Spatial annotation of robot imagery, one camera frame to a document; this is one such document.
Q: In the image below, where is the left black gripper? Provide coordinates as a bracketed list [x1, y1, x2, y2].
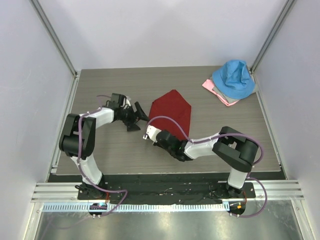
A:
[119, 102, 150, 132]

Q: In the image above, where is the red cloth napkin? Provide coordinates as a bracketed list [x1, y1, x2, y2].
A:
[149, 89, 192, 141]

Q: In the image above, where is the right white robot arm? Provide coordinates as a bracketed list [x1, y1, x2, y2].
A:
[145, 126, 259, 198]

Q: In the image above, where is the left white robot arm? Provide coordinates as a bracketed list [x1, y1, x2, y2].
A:
[59, 93, 149, 200]

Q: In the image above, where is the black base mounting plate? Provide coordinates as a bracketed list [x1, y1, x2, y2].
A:
[48, 172, 257, 205]

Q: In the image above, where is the pink folded cloth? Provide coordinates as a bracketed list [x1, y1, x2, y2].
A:
[202, 79, 240, 107]

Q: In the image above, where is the blue bucket hat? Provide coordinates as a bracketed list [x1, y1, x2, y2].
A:
[212, 59, 256, 100]

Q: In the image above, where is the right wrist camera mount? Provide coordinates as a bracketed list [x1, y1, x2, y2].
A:
[142, 125, 161, 143]

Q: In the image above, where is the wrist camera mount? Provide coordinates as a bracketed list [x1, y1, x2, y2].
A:
[122, 96, 132, 109]
[142, 125, 161, 143]

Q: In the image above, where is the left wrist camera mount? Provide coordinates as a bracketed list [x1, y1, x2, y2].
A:
[122, 96, 132, 109]

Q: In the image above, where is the white slotted cable duct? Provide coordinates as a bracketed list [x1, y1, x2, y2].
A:
[42, 201, 230, 213]

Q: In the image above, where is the aluminium front rail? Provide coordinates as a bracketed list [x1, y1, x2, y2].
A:
[31, 180, 304, 203]

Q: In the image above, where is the left aluminium frame post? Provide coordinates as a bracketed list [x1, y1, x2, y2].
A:
[29, 0, 78, 78]

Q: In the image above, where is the aluminium frame post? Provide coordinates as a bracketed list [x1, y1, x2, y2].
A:
[249, 0, 297, 73]
[29, 0, 78, 78]

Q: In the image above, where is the right aluminium frame post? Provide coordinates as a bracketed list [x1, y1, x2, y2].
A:
[249, 0, 297, 73]

